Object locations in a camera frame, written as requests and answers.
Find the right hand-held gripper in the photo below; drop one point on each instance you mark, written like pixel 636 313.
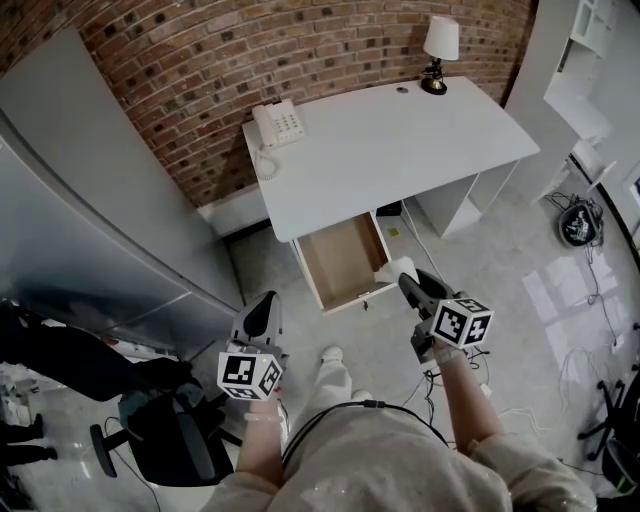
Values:
pixel 450 320

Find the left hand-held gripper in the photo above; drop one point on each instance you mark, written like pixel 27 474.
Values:
pixel 257 330

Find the white rounded object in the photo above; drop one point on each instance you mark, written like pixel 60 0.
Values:
pixel 392 269

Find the wooden drawer with white front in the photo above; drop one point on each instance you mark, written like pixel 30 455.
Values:
pixel 340 260

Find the person's right forearm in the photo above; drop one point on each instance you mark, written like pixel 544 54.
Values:
pixel 470 405

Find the person's left forearm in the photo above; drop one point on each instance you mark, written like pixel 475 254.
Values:
pixel 260 445

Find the person's white shoe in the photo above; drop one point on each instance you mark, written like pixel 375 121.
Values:
pixel 332 356

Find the black box under desk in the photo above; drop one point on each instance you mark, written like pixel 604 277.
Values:
pixel 389 209

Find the person's white trousers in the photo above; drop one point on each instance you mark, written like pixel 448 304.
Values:
pixel 332 390

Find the white power strip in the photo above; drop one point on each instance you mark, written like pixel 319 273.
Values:
pixel 485 389

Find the white desk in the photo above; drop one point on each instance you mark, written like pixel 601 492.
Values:
pixel 380 150

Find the black office chair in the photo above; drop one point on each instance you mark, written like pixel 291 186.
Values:
pixel 170 440

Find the person's beige sweater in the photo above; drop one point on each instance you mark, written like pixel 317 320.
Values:
pixel 380 465

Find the grey refrigerator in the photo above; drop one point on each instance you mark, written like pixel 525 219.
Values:
pixel 75 200

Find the black swivel chair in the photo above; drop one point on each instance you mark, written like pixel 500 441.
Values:
pixel 607 420

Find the table lamp with white shade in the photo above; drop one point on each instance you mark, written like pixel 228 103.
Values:
pixel 441 40

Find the white shelf unit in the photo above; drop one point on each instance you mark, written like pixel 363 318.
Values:
pixel 590 75

